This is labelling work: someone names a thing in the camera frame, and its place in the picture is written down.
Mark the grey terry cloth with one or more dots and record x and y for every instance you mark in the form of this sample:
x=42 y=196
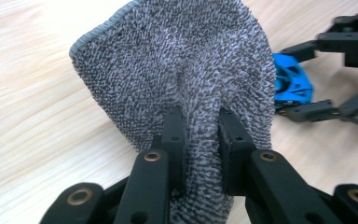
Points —
x=183 y=71

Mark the blue toy car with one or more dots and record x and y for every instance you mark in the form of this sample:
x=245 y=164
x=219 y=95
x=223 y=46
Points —
x=292 y=84

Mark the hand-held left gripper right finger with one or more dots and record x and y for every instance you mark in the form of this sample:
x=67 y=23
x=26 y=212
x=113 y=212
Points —
x=267 y=189

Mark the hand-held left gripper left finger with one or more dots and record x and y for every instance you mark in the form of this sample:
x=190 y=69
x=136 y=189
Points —
x=150 y=186

